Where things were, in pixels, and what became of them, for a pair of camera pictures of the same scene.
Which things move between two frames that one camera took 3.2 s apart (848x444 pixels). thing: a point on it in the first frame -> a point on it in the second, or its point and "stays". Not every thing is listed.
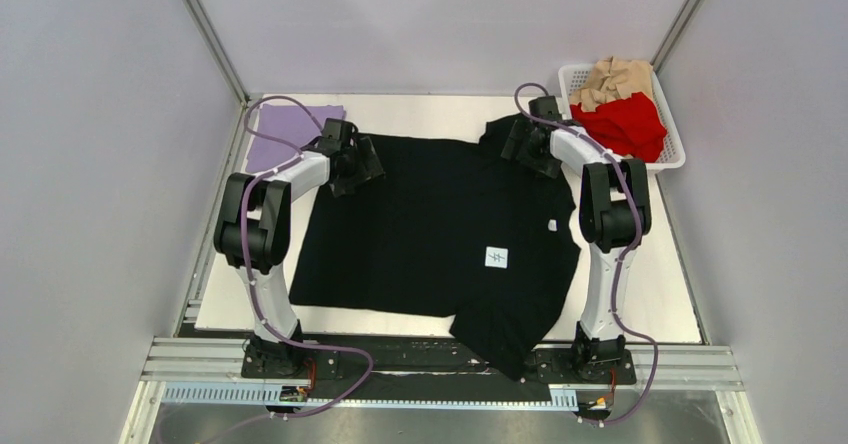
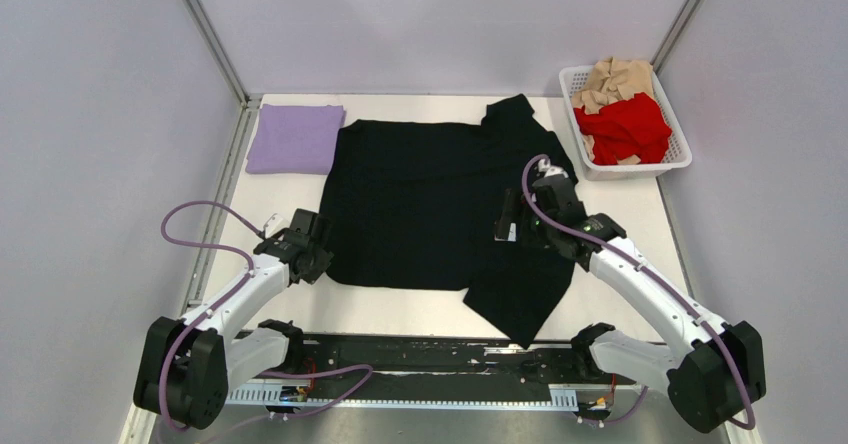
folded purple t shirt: [290, 122] stays
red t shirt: [632, 127] stays
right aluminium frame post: [672, 37] stays
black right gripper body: [540, 161] -> [534, 233]
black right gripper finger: [512, 143] -> [509, 224]
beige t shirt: [613, 79] stays
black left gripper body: [351, 156] -> [319, 263]
